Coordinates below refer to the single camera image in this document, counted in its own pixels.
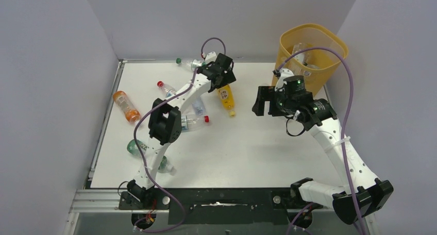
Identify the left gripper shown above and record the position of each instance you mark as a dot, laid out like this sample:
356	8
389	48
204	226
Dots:
228	78

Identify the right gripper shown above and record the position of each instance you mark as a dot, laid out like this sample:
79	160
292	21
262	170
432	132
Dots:
265	94

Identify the yellow juice bottle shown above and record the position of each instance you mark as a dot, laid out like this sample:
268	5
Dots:
226	96

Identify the green cap bottle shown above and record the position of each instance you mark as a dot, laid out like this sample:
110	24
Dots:
189	63

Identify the clear blue pink label bottle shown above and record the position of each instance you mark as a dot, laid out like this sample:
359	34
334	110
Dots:
199	107

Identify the red cap red label bottle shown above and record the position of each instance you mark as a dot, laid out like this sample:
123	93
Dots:
168	90

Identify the red label bottle sideways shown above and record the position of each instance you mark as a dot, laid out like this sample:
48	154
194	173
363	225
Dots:
192	122

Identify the floral white blue label bottle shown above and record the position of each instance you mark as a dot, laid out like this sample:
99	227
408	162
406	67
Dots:
312	68

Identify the large clear unlabelled bottle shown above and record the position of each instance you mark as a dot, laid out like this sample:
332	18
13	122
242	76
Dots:
302	58

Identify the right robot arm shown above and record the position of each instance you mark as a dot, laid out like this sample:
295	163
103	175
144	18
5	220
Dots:
362	192

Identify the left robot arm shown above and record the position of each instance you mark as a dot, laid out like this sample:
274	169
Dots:
165	124

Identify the yellow plastic waste bin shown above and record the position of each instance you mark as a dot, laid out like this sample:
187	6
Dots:
319	37

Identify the orange cap bottle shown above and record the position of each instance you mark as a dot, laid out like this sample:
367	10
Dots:
122	100

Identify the green label bottle near front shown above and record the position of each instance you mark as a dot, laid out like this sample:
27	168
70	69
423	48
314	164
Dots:
165	165

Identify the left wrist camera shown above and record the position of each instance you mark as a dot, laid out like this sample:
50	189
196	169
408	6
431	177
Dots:
210	57

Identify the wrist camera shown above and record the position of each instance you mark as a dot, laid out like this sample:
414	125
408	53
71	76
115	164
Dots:
281	75
210	57

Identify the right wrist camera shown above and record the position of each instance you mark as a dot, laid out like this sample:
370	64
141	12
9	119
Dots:
281	75

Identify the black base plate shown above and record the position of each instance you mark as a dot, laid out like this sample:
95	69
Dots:
217	206

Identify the aluminium frame rail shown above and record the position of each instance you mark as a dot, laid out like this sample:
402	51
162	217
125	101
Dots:
96	211

